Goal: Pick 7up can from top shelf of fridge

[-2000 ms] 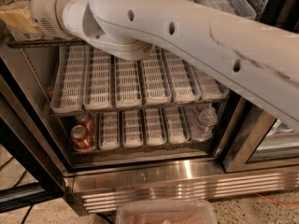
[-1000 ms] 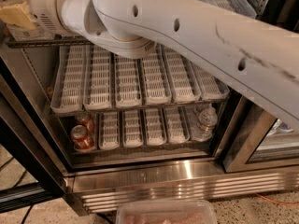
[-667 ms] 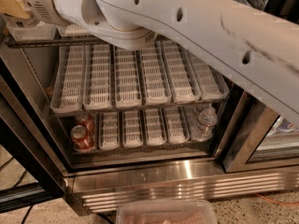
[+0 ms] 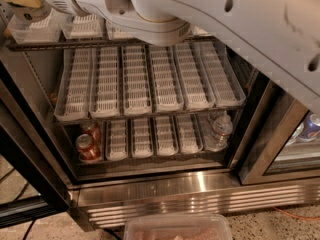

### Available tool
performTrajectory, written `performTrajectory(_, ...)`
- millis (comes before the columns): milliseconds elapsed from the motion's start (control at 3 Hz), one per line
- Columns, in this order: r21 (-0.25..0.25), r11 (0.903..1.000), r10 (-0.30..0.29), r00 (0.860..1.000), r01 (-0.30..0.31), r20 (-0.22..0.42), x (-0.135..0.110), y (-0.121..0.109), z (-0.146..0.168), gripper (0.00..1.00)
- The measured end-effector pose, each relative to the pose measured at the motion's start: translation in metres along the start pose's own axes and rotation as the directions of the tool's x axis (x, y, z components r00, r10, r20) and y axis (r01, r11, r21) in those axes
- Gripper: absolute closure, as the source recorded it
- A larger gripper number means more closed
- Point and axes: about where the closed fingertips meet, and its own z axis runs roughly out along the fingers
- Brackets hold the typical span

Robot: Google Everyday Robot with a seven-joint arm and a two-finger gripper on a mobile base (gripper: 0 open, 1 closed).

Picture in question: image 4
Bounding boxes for shelf tray three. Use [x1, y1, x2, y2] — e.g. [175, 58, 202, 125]
[131, 118, 154, 159]
[122, 45, 152, 111]
[105, 21, 133, 40]

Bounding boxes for shelf tray two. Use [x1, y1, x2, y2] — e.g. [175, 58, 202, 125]
[60, 14, 104, 40]
[89, 47, 120, 118]
[106, 120, 128, 161]

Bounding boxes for front red soda can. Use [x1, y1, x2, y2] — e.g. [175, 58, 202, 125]
[76, 134, 102, 163]

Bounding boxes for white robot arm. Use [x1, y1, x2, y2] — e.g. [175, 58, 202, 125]
[2, 0, 320, 113]

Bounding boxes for top shelf tray one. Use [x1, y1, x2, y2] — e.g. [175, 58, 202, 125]
[8, 9, 66, 44]

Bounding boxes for clear plastic container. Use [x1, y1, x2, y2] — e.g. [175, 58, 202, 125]
[124, 214, 233, 240]

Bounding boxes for blue pepsi can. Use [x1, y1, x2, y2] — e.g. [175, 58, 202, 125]
[297, 112, 320, 142]

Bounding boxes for middle shelf tray three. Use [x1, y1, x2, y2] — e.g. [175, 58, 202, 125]
[122, 45, 152, 111]

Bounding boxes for top wire shelf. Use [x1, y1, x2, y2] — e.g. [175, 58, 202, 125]
[7, 34, 218, 53]

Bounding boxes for red soda can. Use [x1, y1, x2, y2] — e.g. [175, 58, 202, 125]
[76, 134, 102, 163]
[80, 121, 102, 143]

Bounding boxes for middle shelf tray five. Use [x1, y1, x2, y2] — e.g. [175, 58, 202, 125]
[174, 43, 215, 110]

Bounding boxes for shelf tray four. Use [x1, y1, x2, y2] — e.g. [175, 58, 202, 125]
[154, 116, 178, 157]
[149, 46, 184, 112]

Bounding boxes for middle shelf tray two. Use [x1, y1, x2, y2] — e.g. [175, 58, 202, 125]
[89, 47, 120, 118]

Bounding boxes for bottom shelf tray four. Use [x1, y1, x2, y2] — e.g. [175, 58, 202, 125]
[154, 116, 178, 157]

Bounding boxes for top shelf tray five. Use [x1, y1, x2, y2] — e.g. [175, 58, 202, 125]
[189, 25, 211, 37]

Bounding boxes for open fridge glass door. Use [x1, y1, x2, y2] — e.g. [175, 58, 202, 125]
[0, 65, 69, 228]

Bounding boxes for rear red soda can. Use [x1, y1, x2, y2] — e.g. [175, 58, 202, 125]
[80, 121, 102, 143]

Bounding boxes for black cable on floor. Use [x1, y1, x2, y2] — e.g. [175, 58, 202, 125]
[0, 167, 38, 240]

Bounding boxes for top shelf tray three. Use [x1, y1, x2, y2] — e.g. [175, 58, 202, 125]
[105, 21, 133, 40]

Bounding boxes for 7up zero sugar can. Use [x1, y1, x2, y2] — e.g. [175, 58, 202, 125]
[8, 2, 51, 23]

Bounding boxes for middle wire shelf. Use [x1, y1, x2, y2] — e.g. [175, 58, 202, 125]
[54, 105, 242, 124]

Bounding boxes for shelf tray five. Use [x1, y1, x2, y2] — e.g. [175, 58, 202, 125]
[189, 25, 211, 37]
[175, 114, 203, 154]
[174, 43, 215, 110]

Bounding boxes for bottom shelf tray three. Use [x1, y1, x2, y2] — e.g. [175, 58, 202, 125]
[131, 118, 154, 159]

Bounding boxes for bottom shelf tray five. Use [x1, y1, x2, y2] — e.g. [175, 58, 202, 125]
[175, 114, 203, 154]

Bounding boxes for top shelf tray two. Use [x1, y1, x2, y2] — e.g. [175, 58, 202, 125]
[60, 14, 104, 40]

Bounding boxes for wire shelf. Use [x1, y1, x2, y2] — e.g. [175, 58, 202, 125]
[7, 34, 218, 53]
[54, 105, 242, 124]

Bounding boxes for middle shelf tray six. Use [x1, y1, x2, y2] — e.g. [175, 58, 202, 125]
[194, 41, 246, 107]

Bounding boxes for middle shelf tray one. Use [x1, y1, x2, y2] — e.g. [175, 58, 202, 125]
[54, 48, 92, 122]

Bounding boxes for stainless steel fridge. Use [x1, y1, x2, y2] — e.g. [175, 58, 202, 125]
[0, 0, 320, 232]

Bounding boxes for middle shelf tray four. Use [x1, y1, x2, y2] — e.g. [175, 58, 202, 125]
[149, 46, 184, 112]

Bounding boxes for bottom shelf tray two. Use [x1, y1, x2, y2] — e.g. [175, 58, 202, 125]
[106, 120, 128, 161]

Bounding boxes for front clear water bottle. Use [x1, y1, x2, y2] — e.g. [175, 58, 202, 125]
[205, 113, 233, 152]

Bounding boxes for shelf tray one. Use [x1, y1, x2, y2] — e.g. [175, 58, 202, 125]
[54, 48, 92, 122]
[8, 9, 66, 44]

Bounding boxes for orange cable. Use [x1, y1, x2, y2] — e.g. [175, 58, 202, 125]
[273, 207, 320, 222]

